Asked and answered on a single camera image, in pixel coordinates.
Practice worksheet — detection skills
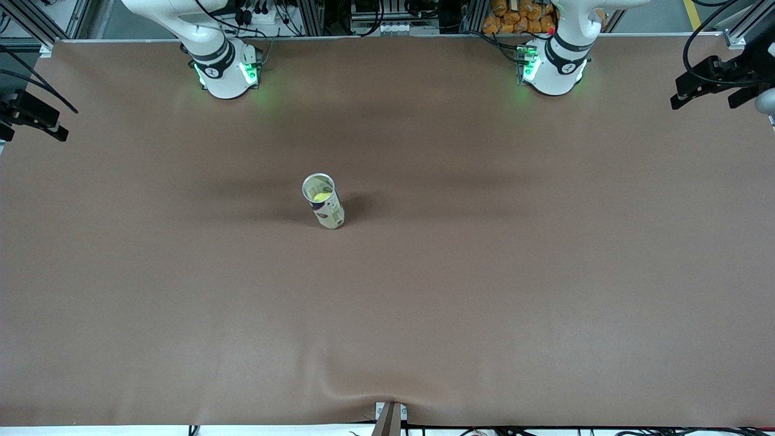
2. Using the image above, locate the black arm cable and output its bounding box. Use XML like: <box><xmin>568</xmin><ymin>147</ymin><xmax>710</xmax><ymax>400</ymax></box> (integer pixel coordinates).
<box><xmin>682</xmin><ymin>17</ymin><xmax>757</xmax><ymax>85</ymax></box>
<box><xmin>0</xmin><ymin>44</ymin><xmax>79</xmax><ymax>114</ymax></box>

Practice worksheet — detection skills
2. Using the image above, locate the brown table mat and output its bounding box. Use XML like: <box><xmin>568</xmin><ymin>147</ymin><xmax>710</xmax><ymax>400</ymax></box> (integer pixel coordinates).
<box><xmin>0</xmin><ymin>35</ymin><xmax>775</xmax><ymax>428</ymax></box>

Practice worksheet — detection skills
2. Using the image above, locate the aluminium frame upright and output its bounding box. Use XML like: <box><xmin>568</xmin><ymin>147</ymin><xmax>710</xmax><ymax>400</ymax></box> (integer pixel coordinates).
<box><xmin>461</xmin><ymin>0</ymin><xmax>485</xmax><ymax>35</ymax></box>
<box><xmin>297</xmin><ymin>0</ymin><xmax>325</xmax><ymax>36</ymax></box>

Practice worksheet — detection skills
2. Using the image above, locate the white blue tennis ball can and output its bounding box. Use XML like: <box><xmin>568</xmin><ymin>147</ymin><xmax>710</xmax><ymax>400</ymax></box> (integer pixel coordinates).
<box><xmin>302</xmin><ymin>173</ymin><xmax>346</xmax><ymax>230</ymax></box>

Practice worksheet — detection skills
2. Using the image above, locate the white power strip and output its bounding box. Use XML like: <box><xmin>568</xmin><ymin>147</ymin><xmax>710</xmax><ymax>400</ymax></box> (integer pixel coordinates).
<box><xmin>239</xmin><ymin>5</ymin><xmax>290</xmax><ymax>28</ymax></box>

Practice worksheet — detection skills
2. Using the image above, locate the aluminium frame corner profile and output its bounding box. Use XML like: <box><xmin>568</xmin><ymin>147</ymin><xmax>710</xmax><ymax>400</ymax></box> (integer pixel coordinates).
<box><xmin>0</xmin><ymin>0</ymin><xmax>56</xmax><ymax>58</ymax></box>
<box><xmin>724</xmin><ymin>0</ymin><xmax>775</xmax><ymax>50</ymax></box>

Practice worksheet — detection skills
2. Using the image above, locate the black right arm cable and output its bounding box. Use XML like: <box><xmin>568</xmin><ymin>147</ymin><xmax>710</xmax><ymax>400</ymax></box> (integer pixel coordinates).
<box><xmin>0</xmin><ymin>44</ymin><xmax>79</xmax><ymax>114</ymax></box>

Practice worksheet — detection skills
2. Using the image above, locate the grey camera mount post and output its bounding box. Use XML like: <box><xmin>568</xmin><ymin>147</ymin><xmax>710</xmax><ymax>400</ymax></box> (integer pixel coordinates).
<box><xmin>371</xmin><ymin>401</ymin><xmax>408</xmax><ymax>436</ymax></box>

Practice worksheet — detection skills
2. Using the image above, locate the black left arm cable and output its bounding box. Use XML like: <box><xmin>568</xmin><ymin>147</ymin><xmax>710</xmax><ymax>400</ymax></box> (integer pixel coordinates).
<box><xmin>682</xmin><ymin>17</ymin><xmax>757</xmax><ymax>85</ymax></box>

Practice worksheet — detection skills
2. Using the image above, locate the orange packaged snacks pile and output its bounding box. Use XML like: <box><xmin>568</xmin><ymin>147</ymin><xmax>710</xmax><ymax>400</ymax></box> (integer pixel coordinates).
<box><xmin>483</xmin><ymin>0</ymin><xmax>556</xmax><ymax>35</ymax></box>

